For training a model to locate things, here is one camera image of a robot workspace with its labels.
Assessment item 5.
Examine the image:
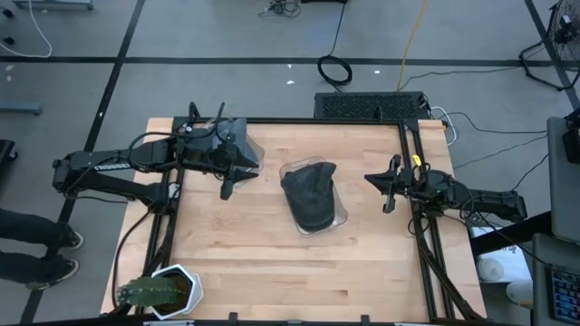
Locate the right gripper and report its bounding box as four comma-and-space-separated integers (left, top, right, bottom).
364, 154, 430, 214

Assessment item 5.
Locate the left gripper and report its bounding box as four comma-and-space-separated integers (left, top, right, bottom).
175, 129, 261, 201

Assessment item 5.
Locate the clear plastic container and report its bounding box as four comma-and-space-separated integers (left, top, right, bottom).
278, 156, 349, 237
198, 115, 266, 189

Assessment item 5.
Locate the black computer tower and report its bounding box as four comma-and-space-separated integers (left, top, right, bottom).
314, 91, 430, 121

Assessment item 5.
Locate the white hexagonal plant pot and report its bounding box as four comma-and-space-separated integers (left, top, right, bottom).
147, 264, 204, 321

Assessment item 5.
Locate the white round container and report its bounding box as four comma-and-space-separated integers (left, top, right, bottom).
476, 256, 505, 283
506, 279, 535, 307

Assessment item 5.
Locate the white box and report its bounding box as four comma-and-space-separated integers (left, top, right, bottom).
469, 224, 534, 284

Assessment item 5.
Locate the green cactus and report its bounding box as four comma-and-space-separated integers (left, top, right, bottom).
116, 275, 182, 308

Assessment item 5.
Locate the grey side table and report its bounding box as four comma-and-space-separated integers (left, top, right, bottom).
546, 116, 580, 245

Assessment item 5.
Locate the black device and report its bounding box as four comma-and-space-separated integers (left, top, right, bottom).
561, 108, 580, 164

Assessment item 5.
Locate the computer keyboard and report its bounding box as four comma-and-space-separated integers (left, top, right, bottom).
550, 266, 580, 325

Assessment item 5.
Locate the person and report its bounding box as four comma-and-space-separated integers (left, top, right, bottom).
0, 206, 85, 292

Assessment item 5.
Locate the black floor fan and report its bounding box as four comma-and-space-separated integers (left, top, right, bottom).
518, 0, 580, 91

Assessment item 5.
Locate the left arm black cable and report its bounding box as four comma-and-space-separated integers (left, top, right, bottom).
128, 102, 227, 171

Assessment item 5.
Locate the black hanging cable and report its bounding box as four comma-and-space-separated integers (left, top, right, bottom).
316, 0, 353, 87

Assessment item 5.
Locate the yellow hanging cable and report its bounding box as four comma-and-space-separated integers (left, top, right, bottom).
397, 0, 430, 91

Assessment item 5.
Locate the black cable bundle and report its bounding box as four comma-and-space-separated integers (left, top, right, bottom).
257, 0, 303, 19

